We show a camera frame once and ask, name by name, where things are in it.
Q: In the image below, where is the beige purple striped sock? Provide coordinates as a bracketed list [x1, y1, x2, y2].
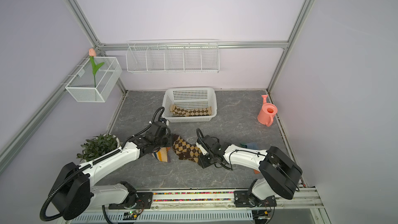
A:
[152, 147, 171, 163]

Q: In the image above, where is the dark brown argyle sock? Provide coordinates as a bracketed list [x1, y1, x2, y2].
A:
[172, 134, 202, 163]

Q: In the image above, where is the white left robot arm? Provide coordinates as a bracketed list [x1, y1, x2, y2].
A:
[39, 107, 172, 222]

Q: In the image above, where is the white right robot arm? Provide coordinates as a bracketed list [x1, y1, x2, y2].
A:
[197, 132, 303, 207]

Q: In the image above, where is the white plastic perforated basket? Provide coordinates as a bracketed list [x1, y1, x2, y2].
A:
[162, 87, 217, 123]

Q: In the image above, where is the green potted plant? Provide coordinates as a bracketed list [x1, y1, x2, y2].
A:
[76, 134, 121, 162]

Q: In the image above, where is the pink watering can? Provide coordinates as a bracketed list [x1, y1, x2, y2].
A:
[257, 95, 278, 127]

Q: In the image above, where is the pink artificial tulip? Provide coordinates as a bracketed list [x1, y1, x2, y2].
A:
[89, 48, 105, 88]

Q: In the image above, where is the white wire wall basket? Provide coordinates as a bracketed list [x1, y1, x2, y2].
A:
[65, 57, 122, 103]

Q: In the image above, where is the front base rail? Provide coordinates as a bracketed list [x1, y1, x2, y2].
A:
[77, 184, 324, 214]

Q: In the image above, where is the white wire wall shelf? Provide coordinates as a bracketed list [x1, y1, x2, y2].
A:
[126, 39, 220, 74]

